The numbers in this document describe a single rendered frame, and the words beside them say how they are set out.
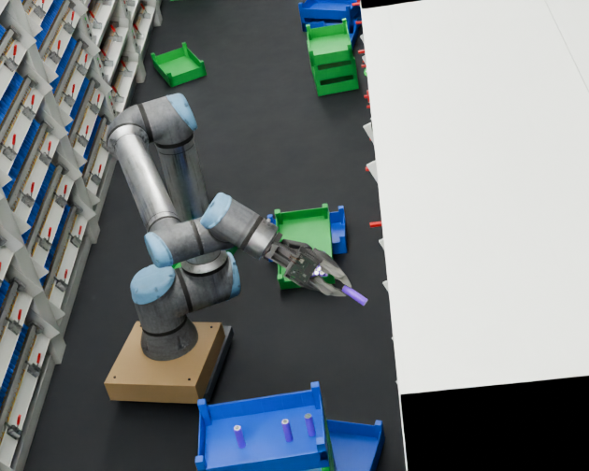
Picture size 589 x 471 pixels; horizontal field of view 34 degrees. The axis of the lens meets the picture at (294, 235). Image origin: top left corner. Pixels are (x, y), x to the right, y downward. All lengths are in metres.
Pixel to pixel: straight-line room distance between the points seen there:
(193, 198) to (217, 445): 0.84
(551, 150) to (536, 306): 0.20
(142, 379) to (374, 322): 0.81
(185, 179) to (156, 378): 0.66
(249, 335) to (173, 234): 1.13
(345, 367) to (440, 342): 2.54
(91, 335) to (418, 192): 2.86
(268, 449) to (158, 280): 0.90
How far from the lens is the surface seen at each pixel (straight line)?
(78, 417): 3.31
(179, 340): 3.17
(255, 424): 2.42
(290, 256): 2.22
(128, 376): 3.17
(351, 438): 2.99
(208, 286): 3.08
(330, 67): 4.78
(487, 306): 0.70
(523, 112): 0.91
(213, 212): 2.21
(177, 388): 3.09
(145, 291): 3.05
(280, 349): 3.31
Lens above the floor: 2.23
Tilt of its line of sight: 36 degrees down
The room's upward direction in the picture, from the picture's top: 11 degrees counter-clockwise
